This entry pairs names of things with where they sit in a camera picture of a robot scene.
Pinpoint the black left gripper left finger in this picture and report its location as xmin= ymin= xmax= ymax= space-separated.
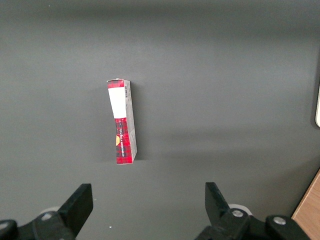
xmin=0 ymin=183 xmax=94 ymax=240

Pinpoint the wooden drawer cabinet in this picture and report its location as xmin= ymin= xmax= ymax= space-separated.
xmin=290 ymin=168 xmax=320 ymax=240

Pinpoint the dark grey table mat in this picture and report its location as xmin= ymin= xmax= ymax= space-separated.
xmin=0 ymin=0 xmax=320 ymax=240

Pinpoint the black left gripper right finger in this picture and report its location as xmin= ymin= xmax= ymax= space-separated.
xmin=194 ymin=182 xmax=311 ymax=240

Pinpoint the red plaid cardboard box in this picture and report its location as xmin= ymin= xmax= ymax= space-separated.
xmin=106 ymin=77 xmax=139 ymax=166

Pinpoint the beige plastic tray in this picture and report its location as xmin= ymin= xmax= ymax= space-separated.
xmin=314 ymin=81 xmax=320 ymax=130

